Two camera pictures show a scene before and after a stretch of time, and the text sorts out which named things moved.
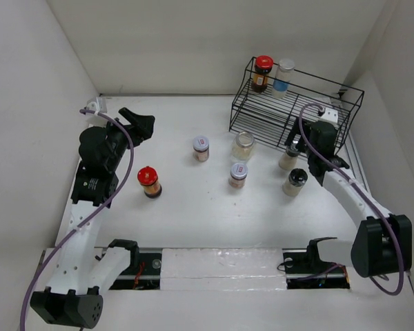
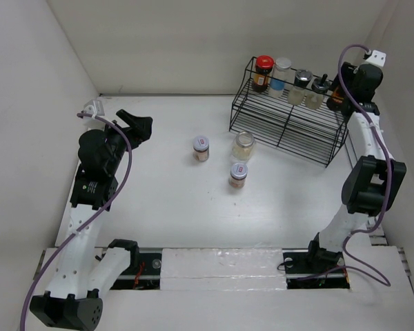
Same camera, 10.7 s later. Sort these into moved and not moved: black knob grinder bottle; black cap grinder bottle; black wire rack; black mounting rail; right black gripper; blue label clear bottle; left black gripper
Moved: right black gripper; black cap grinder bottle; black knob grinder bottle
Not moved: black mounting rail; left black gripper; black wire rack; blue label clear bottle
